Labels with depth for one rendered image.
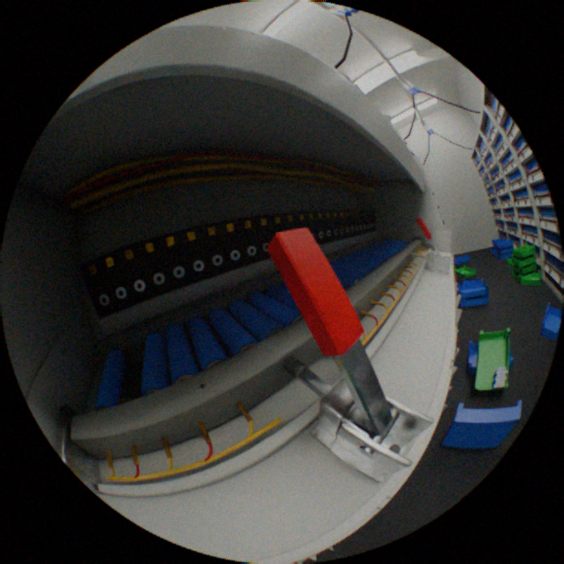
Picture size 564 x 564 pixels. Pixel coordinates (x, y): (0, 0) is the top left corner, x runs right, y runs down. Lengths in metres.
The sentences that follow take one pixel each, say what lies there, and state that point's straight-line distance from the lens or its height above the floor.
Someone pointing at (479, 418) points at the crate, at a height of 0.20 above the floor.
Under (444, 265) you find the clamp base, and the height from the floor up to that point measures 0.73.
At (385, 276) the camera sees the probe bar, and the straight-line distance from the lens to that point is 0.17.
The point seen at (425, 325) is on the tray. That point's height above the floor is 0.72.
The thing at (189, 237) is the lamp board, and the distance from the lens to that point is 0.17.
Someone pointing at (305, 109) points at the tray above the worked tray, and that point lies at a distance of 0.16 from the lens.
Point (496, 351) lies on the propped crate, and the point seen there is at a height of 0.10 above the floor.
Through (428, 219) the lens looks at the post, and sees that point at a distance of 0.48.
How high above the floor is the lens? 0.80
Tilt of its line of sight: 4 degrees down
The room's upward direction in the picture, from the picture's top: 20 degrees counter-clockwise
